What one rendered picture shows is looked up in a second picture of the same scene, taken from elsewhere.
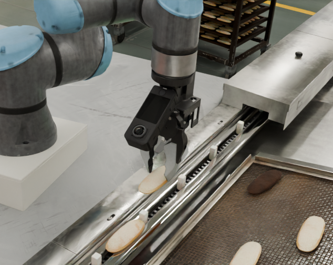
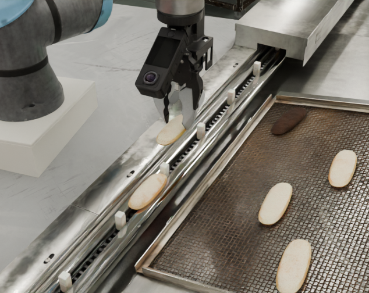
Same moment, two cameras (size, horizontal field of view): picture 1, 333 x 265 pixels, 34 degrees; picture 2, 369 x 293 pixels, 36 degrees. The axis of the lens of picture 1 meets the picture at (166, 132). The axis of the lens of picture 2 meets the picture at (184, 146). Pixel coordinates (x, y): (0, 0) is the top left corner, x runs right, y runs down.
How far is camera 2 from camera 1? 4 cm
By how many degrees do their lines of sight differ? 6
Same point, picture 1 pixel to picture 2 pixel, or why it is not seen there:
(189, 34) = not seen: outside the picture
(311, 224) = (343, 158)
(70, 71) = (69, 24)
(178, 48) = not seen: outside the picture
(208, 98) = (220, 42)
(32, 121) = (35, 82)
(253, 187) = (277, 127)
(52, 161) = (62, 122)
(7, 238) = (24, 207)
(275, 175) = (299, 113)
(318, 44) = not seen: outside the picture
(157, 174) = (175, 124)
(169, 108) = (180, 49)
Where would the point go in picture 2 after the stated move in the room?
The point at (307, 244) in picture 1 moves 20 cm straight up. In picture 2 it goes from (339, 179) to (364, 64)
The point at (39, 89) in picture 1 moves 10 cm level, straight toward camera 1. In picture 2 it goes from (38, 46) to (42, 72)
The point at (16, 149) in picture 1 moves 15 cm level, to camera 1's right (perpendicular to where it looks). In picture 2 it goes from (21, 113) to (102, 111)
